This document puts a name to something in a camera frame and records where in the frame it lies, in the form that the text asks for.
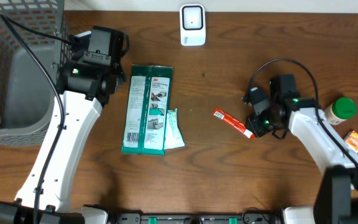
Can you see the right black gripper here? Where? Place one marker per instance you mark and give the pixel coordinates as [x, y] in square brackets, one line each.
[256, 127]

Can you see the orange red stick sachet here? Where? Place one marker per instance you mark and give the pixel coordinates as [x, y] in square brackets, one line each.
[235, 123]

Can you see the green lid jar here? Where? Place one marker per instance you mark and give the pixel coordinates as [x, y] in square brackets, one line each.
[340, 111]

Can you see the orange small box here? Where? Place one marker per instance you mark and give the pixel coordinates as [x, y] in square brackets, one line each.
[352, 140]

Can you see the light teal wipes packet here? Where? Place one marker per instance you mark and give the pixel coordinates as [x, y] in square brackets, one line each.
[173, 137]

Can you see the green white package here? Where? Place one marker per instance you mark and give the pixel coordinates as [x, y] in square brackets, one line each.
[147, 105]

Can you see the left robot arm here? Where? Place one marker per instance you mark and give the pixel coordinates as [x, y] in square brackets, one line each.
[83, 88]

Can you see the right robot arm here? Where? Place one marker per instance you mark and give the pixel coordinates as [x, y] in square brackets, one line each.
[337, 198]

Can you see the white barcode scanner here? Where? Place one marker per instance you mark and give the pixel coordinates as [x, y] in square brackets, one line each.
[192, 25]

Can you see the grey plastic mesh basket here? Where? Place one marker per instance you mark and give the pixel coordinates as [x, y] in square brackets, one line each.
[26, 98]

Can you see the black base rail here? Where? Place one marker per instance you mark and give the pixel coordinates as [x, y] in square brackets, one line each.
[249, 217]

